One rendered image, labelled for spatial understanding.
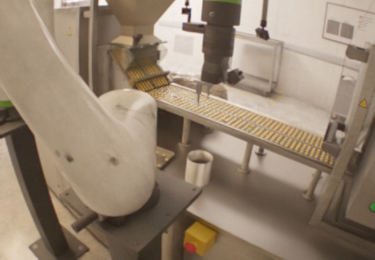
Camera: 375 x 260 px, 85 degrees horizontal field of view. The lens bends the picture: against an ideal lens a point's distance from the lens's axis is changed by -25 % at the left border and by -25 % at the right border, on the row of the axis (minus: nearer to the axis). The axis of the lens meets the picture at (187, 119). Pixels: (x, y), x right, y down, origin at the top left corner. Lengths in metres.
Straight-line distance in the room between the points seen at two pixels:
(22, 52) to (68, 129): 0.11
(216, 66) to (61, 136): 0.39
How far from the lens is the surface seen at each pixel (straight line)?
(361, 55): 0.73
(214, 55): 0.59
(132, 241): 0.54
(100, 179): 0.33
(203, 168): 0.82
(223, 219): 0.76
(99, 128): 0.33
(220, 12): 0.57
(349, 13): 4.53
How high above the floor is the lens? 1.34
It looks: 25 degrees down
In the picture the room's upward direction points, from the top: 5 degrees clockwise
